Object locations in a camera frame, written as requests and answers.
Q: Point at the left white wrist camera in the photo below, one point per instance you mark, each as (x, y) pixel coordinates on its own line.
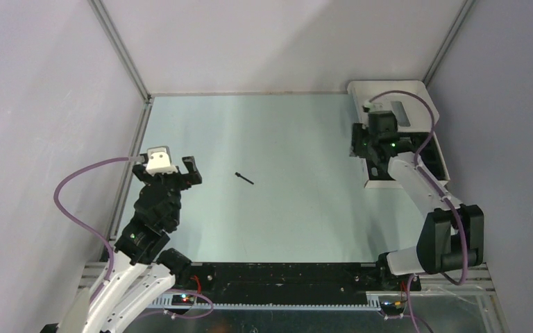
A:
(159, 161)

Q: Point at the small black cleaning brush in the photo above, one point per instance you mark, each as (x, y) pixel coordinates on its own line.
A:
(239, 175)

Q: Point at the aluminium frame front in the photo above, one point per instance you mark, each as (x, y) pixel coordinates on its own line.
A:
(478, 285)

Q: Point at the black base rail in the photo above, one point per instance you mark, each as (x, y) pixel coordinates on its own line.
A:
(289, 284)

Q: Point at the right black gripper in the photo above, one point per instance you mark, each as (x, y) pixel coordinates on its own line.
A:
(358, 131)

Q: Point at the white box with black tray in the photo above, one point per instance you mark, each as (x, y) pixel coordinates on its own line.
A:
(414, 124)

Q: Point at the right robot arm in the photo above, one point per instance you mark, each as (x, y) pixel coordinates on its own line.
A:
(452, 234)

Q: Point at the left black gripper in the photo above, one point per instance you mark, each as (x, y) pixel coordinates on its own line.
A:
(187, 179)

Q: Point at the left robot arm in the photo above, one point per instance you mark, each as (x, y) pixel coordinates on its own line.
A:
(140, 268)

